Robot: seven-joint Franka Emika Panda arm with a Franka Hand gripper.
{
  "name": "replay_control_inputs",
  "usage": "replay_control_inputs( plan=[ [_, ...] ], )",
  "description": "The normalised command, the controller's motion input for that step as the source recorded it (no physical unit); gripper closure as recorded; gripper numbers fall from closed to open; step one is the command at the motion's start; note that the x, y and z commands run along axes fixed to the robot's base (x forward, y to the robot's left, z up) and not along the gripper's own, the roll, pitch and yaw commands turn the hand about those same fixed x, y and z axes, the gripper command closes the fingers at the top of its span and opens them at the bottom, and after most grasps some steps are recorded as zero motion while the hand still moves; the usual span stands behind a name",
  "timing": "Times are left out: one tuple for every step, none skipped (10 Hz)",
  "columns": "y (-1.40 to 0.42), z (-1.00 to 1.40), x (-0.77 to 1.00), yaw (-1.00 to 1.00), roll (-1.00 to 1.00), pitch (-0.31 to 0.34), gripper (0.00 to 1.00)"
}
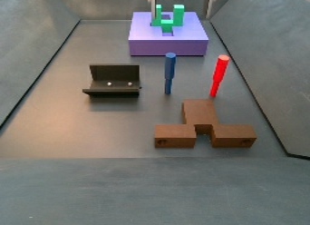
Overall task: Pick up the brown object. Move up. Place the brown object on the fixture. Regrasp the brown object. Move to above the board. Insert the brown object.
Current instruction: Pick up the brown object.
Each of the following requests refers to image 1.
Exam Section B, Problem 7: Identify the brown T-shaped block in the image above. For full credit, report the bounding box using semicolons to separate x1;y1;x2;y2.
154;99;257;148

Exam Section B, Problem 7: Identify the blue stepped peg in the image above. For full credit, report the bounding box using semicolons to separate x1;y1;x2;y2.
165;53;175;94

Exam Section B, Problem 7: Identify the red stepped peg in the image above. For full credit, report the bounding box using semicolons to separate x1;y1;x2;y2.
210;54;230;97

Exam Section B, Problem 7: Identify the purple base block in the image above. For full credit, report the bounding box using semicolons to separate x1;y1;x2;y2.
129;12;209;56

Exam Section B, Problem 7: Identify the green U-shaped block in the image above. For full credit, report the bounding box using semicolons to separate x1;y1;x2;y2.
151;5;186;33

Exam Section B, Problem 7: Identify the black angle bracket fixture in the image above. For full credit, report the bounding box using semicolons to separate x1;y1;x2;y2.
83;64;141;97

